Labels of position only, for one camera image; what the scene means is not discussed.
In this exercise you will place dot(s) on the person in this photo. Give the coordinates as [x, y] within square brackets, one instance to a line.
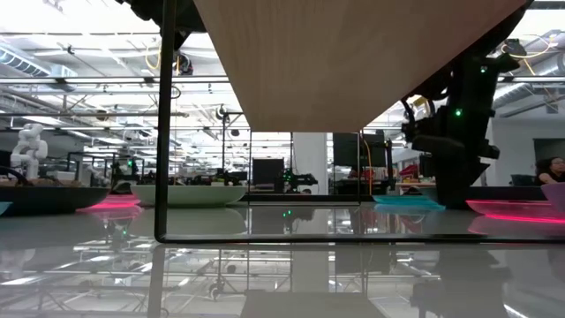
[549, 174]

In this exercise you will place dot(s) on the black table frame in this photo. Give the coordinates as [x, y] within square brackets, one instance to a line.
[507, 193]

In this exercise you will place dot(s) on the black screen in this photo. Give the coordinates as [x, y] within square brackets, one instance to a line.
[268, 172]

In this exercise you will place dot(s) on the silver ventilation duct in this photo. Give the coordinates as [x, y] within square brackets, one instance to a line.
[22, 62]
[525, 90]

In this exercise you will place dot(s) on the blue transparent plate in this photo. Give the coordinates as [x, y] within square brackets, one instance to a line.
[406, 201]

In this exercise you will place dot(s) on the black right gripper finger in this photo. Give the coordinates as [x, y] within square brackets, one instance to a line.
[457, 190]

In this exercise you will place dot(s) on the wooden shelf with black frame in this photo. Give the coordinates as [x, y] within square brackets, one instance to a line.
[353, 66]

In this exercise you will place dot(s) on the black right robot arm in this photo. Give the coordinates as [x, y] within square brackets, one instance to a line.
[474, 79]

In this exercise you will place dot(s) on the pink transparent plate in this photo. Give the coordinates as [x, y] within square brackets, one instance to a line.
[507, 209]
[110, 205]

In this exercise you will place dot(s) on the black robot station frame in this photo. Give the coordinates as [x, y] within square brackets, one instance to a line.
[128, 176]

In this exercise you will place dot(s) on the large black monitor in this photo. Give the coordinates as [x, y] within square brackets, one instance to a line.
[348, 150]

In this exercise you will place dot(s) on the light green plate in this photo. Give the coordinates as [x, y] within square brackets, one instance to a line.
[198, 196]

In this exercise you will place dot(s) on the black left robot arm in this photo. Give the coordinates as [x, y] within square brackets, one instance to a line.
[190, 17]

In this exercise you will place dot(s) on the black plate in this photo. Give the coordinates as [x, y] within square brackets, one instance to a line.
[44, 201]

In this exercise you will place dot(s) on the small black monitor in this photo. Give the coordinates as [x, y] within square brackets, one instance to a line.
[426, 165]

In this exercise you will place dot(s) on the red bundle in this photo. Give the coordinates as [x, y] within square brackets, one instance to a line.
[409, 171]

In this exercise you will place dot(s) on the dark office chair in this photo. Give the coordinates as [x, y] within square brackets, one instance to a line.
[523, 179]

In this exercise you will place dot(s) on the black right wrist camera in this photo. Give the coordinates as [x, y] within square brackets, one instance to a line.
[421, 143]

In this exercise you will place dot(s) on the robot arm with green lights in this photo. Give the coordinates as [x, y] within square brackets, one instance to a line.
[300, 180]

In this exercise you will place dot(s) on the purple plate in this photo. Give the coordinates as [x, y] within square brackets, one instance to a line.
[556, 196]

